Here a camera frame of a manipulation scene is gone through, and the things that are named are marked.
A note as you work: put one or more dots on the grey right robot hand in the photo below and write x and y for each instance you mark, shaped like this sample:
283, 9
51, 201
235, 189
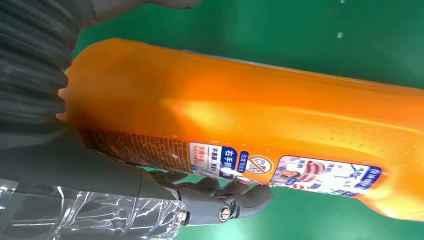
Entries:
73, 172

